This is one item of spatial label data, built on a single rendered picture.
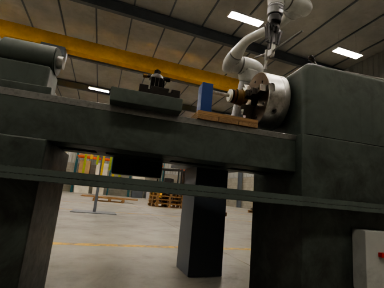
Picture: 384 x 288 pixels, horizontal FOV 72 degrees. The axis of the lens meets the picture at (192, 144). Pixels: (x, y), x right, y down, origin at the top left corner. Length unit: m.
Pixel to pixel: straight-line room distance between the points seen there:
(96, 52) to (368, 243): 11.96
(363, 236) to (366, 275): 0.16
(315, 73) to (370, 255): 0.89
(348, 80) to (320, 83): 0.18
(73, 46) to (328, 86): 11.71
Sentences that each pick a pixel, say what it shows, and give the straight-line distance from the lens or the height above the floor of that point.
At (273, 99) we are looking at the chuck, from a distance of 1.42.
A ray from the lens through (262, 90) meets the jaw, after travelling 1.42.
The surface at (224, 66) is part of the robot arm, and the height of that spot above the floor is 1.49.
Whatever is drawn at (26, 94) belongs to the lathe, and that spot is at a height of 0.85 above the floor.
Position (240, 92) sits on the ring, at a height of 1.09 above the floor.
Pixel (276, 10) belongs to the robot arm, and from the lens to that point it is 1.71.
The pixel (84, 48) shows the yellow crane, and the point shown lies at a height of 6.16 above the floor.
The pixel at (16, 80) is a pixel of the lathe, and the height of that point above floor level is 0.93.
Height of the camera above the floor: 0.52
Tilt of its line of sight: 11 degrees up
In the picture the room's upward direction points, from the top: 5 degrees clockwise
